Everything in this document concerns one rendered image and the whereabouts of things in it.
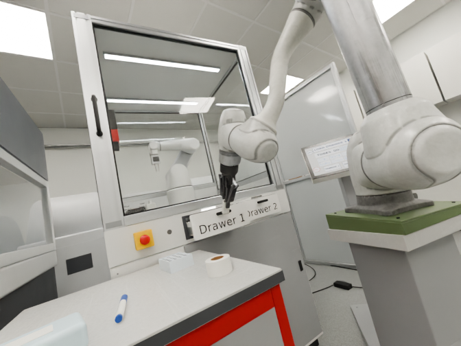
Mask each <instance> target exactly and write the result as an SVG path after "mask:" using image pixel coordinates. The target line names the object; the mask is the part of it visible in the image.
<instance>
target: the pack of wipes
mask: <svg viewBox="0 0 461 346"><path fill-rule="evenodd" d="M87 345H88V331H87V326H86V323H85V321H84V319H83V318H82V316H81V314H80V313H79V312H75V313H73V314H70V315H68V316H65V317H63V318H61V319H58V320H57V321H54V322H52V323H49V324H47V325H44V326H42V327H40V328H38V329H35V330H33V331H31V332H28V333H26V334H24V335H21V336H19V337H17V338H14V339H12V340H10V341H8V342H5V343H3V344H0V346H87Z"/></svg>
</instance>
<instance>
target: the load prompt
mask: <svg viewBox="0 0 461 346"><path fill-rule="evenodd" d="M349 139H350V137H349V138H347V139H343V140H339V141H335V142H332V143H328V144H325V145H322V146H318V147H315V148H312V150H313V152H314V153H315V152H319V151H322V150H327V149H329V148H334V147H337V146H341V145H344V144H347V143H348V142H349Z"/></svg>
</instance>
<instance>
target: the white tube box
mask: <svg viewBox="0 0 461 346"><path fill-rule="evenodd" d="M158 261H159V265H160V269H161V270H163V271H165V272H167V273H170V274H172V273H175V272H178V271H180V270H182V269H185V268H188V267H190V266H193V265H194V262H193V255H192V254H190V253H182V252H178V253H174V254H172V255H169V256H167V257H163V258H160V259H159V260H158Z"/></svg>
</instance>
